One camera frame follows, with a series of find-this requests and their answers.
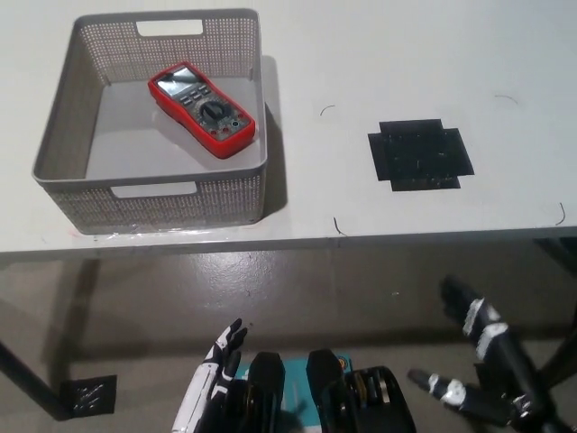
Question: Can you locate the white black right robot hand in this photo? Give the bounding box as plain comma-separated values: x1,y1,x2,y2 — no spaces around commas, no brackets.
408,274,540,428

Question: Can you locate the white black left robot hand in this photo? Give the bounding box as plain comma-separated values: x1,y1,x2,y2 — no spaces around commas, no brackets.
170,318,249,433

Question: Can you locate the red digital multimeter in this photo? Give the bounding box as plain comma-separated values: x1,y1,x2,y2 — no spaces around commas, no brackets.
147,61,257,161

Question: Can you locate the black teal robot torso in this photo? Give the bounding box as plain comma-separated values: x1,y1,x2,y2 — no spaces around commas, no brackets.
224,347,418,433

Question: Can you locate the black table leg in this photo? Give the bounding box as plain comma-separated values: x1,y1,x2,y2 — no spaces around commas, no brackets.
0,340,69,420

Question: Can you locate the grey perforated plastic basket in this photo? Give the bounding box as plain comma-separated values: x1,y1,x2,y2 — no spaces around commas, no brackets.
31,8,270,235

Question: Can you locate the black tape patch on table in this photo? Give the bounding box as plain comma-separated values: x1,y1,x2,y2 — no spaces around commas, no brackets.
367,118,474,193

